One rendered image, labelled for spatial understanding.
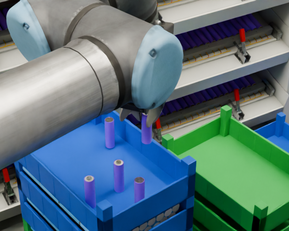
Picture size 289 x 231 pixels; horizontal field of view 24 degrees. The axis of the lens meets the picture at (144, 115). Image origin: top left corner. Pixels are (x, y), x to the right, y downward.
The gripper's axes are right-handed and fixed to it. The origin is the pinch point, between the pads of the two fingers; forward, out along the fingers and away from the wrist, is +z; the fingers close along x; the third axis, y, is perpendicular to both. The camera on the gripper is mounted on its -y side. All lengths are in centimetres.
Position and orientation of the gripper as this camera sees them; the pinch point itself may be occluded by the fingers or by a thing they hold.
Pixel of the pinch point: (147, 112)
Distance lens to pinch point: 115.2
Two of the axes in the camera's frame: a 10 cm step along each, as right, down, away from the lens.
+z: 0.9, 6.5, 7.5
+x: 9.3, 2.1, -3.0
